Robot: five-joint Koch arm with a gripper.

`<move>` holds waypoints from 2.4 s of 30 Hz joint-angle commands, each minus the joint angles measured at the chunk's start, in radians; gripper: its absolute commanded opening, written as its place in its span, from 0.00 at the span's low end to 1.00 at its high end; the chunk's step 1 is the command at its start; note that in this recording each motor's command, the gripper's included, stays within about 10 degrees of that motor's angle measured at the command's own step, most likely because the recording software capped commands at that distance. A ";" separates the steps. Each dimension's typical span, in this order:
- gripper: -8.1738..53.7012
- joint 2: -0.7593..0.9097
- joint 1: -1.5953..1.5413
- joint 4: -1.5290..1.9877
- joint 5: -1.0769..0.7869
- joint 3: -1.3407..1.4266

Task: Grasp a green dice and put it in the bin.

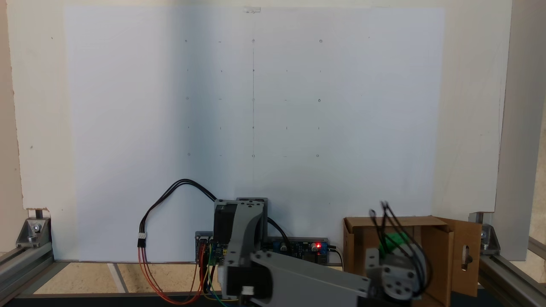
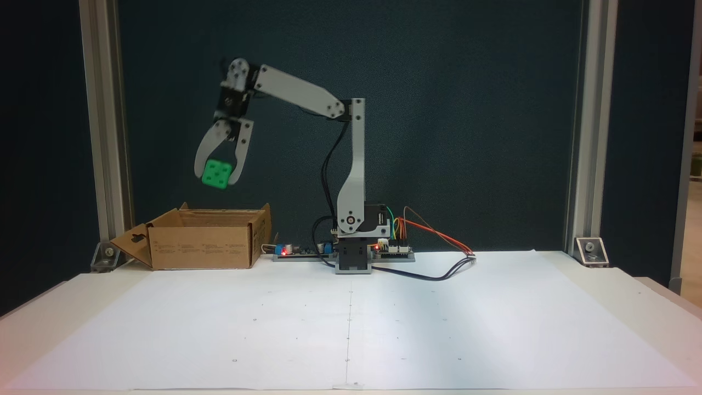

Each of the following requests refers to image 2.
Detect black servo cable bundle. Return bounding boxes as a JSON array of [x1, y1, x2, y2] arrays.
[[312, 104, 352, 268]]

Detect metal corner bracket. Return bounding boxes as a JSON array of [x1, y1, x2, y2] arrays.
[[90, 240, 133, 273], [574, 236, 610, 269]]

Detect aluminium frame post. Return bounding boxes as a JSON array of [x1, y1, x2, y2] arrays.
[[78, 0, 135, 243], [564, 0, 619, 256], [669, 0, 702, 295]]

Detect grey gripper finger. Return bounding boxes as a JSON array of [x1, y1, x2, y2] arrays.
[[194, 120, 232, 180], [227, 119, 254, 187]]

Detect brown cardboard box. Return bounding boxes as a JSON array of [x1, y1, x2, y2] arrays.
[[110, 202, 273, 270]]

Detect black three-wire cable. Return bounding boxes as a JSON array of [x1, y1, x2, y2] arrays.
[[315, 253, 477, 282]]

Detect orange three-wire cable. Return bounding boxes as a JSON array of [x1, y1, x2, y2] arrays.
[[402, 206, 477, 258]]

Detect green dice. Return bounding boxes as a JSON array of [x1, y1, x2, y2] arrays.
[[201, 159, 233, 190]]

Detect circuit board with jumper wires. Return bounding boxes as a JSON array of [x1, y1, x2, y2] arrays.
[[372, 238, 416, 263]]

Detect circuit board with blue components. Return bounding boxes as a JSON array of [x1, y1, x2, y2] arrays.
[[273, 240, 336, 262]]

